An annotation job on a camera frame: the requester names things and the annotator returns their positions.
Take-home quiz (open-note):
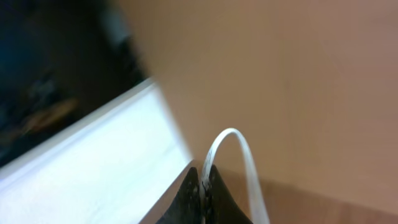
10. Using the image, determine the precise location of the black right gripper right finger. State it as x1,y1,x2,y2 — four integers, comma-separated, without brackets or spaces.
205,165,252,224

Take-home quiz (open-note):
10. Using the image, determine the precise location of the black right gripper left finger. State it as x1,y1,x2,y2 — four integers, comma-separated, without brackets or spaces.
156,167,201,224

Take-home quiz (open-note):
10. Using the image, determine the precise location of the white usb cable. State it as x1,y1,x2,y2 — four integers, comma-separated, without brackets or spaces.
198,127,271,224

